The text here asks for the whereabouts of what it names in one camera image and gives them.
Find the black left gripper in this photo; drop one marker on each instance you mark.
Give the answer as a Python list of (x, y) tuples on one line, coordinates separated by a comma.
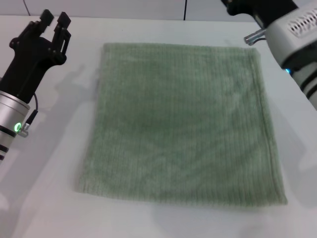
[(27, 67)]

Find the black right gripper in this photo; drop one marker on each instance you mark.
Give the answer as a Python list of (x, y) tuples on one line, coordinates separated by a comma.
[(257, 10)]

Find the green ribbed towel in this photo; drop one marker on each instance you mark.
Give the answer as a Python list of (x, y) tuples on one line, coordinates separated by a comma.
[(183, 124)]

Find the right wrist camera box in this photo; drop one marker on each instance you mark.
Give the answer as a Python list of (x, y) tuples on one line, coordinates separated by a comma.
[(292, 34)]

